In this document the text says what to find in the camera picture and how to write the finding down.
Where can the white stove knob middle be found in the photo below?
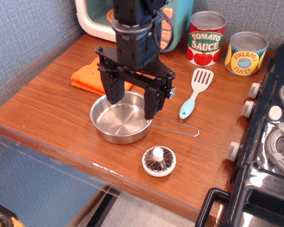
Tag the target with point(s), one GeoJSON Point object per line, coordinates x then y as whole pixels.
{"type": "Point", "coordinates": [247, 108]}

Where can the small steel frying pan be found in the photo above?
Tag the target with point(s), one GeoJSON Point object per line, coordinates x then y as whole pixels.
{"type": "Point", "coordinates": [125, 123]}

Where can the folded orange cloth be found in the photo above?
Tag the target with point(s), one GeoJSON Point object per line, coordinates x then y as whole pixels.
{"type": "Point", "coordinates": [88, 78]}

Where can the white stove knob lower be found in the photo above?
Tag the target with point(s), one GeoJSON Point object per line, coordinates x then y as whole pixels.
{"type": "Point", "coordinates": [233, 150]}

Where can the orange microwave turntable plate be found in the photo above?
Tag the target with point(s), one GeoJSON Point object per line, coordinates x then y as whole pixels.
{"type": "Point", "coordinates": [110, 15]}

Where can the white spatula teal handle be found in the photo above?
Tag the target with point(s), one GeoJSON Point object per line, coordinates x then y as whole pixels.
{"type": "Point", "coordinates": [200, 81]}

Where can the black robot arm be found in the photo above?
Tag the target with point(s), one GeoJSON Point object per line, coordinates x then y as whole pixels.
{"type": "Point", "coordinates": [133, 13]}

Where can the tomato sauce can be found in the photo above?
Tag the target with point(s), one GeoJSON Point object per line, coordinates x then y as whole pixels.
{"type": "Point", "coordinates": [205, 37]}

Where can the pineapple slices can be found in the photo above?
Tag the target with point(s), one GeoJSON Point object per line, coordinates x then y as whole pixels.
{"type": "Point", "coordinates": [245, 53]}

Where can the black toy stove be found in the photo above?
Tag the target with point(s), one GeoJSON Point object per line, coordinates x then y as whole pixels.
{"type": "Point", "coordinates": [256, 197]}

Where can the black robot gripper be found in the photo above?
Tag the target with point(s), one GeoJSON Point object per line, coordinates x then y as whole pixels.
{"type": "Point", "coordinates": [135, 59]}

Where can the white stove knob upper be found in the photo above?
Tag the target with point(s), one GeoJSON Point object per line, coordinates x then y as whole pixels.
{"type": "Point", "coordinates": [254, 89]}

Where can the white stove knob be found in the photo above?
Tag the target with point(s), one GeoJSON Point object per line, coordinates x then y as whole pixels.
{"type": "Point", "coordinates": [254, 89]}
{"type": "Point", "coordinates": [247, 108]}
{"type": "Point", "coordinates": [233, 150]}

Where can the teal toy microwave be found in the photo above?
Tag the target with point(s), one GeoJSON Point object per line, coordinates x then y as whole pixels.
{"type": "Point", "coordinates": [91, 15]}

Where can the white toy mushroom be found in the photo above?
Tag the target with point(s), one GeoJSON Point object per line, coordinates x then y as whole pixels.
{"type": "Point", "coordinates": [159, 161]}

